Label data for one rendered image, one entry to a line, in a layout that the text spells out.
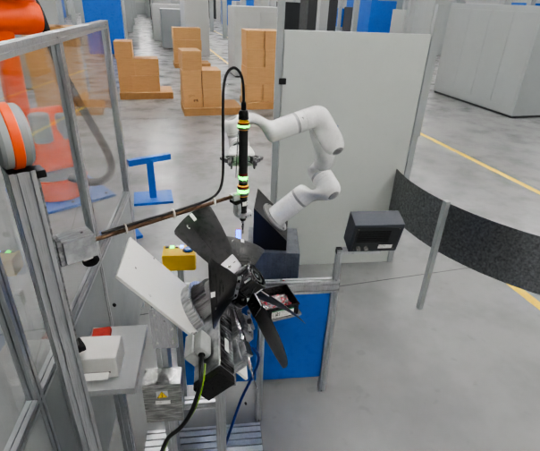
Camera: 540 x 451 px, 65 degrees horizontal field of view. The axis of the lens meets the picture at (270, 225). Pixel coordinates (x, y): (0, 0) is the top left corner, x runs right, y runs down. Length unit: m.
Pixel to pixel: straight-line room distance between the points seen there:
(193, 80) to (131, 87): 2.18
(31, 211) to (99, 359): 0.76
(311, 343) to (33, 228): 1.79
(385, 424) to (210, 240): 1.68
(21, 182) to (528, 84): 10.73
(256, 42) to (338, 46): 6.35
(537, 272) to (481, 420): 0.99
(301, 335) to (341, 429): 0.60
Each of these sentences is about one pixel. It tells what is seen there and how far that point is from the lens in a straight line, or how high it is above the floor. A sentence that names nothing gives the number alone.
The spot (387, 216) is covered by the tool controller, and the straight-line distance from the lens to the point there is 2.22.
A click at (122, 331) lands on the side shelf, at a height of 0.86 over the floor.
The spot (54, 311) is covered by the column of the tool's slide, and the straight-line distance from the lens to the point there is 1.40.
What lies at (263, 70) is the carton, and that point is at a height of 0.81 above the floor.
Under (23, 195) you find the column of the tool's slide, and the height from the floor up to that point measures 1.74.
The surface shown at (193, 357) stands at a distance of 1.51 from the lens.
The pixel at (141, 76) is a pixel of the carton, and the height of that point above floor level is 0.49.
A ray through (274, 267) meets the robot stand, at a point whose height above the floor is 0.83.
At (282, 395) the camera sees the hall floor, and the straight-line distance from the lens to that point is 2.87.
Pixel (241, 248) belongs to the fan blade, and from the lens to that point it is 1.93.
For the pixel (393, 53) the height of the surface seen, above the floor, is 1.87.
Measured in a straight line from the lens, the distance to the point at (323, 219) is 3.81.
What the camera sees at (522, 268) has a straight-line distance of 3.24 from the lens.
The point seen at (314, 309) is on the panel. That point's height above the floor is 0.66.
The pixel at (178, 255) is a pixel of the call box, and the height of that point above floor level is 1.07.
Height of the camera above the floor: 2.20
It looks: 28 degrees down
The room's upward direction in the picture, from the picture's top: 2 degrees clockwise
